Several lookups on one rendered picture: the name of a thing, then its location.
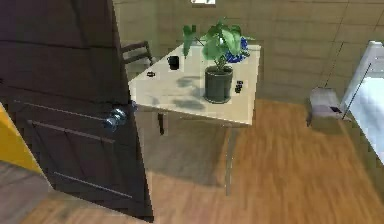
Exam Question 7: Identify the white square table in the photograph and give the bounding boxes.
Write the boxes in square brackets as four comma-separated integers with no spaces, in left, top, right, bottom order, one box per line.
[128,42,262,197]

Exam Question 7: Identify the green house plant dark pot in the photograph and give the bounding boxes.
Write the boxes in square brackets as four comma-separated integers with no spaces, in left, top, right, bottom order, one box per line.
[181,19,255,105]

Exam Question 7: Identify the black mug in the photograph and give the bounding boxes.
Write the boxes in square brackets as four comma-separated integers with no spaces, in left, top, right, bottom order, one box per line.
[166,55,181,71]

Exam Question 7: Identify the blue patterned plate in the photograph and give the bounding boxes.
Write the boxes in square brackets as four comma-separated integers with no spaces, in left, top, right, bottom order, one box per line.
[225,36,251,64]

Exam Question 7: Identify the silver round door knob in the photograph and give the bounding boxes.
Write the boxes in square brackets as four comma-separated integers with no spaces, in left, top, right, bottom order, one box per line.
[103,107,129,131]

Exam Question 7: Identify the dark wooden chair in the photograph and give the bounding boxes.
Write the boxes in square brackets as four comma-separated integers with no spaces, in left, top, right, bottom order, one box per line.
[120,40,155,68]

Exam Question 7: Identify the dark brown room door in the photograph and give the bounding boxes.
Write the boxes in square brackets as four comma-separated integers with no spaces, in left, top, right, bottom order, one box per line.
[0,0,155,223]

